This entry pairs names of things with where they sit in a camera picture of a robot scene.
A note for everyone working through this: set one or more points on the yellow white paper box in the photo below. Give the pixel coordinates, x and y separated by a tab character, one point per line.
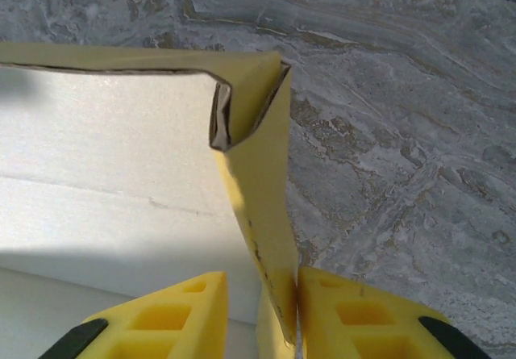
101	133

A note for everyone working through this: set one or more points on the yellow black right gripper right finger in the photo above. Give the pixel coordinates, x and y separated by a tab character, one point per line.
363	326

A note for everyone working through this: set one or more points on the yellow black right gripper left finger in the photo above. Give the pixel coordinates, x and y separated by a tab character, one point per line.
169	322

